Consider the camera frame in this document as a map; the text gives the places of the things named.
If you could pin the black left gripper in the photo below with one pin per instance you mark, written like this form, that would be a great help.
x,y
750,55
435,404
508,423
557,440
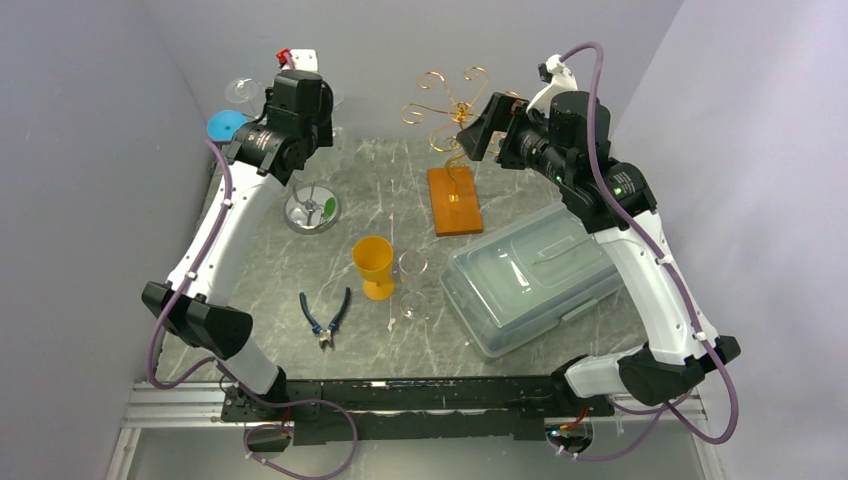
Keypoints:
x,y
324,121

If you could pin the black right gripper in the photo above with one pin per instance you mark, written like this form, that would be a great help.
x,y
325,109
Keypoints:
x,y
504,113

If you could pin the orange frosted wine glass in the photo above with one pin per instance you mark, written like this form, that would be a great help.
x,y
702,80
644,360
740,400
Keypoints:
x,y
373,256

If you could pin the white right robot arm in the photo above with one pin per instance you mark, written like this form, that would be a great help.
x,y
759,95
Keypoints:
x,y
618,210

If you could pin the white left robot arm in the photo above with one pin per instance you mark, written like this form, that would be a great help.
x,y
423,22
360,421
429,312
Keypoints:
x,y
256,164

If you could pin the blue wine glass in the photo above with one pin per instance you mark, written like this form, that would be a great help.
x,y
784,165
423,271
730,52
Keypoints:
x,y
222,126

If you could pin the clear plastic storage box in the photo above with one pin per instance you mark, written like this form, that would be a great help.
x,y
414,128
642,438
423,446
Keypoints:
x,y
526,278

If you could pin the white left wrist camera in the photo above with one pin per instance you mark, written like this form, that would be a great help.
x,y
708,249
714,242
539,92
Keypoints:
x,y
298,59

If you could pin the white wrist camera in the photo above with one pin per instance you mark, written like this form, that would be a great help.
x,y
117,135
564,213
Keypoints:
x,y
298,59
558,78

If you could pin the gold wire glass rack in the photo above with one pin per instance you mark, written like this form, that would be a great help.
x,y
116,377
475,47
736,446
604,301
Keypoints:
x,y
454,202

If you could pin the chrome wire glass rack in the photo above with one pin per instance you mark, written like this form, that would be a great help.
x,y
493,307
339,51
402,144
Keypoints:
x,y
312,205

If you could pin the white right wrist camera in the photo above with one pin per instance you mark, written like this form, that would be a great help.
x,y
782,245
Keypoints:
x,y
558,78

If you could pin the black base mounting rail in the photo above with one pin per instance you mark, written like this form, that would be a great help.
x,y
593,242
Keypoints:
x,y
329,410

